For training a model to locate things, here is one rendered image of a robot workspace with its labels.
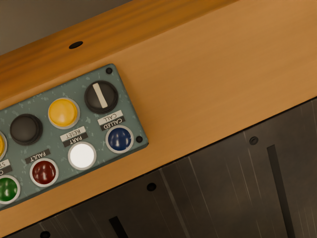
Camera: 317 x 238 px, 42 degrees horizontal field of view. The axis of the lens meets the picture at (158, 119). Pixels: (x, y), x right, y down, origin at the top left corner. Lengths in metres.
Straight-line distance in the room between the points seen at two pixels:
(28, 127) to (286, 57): 0.26
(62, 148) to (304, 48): 0.26
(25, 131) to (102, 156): 0.07
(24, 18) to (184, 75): 0.93
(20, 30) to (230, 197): 0.94
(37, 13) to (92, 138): 0.95
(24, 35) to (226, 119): 0.94
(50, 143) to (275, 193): 0.29
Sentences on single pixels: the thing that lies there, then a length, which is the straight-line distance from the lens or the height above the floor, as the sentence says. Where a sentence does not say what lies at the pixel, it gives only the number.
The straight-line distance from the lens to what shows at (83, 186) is 0.44.
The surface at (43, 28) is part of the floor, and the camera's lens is 1.30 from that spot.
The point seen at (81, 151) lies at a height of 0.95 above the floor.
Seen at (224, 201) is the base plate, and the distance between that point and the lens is 0.51.
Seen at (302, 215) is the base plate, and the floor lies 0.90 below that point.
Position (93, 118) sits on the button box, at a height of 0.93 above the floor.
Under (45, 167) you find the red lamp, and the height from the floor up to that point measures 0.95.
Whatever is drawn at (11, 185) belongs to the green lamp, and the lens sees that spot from 0.38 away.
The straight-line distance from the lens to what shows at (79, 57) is 0.41.
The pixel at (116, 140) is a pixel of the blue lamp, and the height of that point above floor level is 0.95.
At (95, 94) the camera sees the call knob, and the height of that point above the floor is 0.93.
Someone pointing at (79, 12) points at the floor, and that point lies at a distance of 1.29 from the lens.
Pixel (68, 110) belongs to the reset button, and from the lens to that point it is 0.36.
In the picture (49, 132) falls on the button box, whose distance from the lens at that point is 0.37.
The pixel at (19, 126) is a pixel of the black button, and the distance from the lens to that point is 0.37.
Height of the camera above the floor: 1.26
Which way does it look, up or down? 59 degrees down
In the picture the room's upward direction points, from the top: 149 degrees clockwise
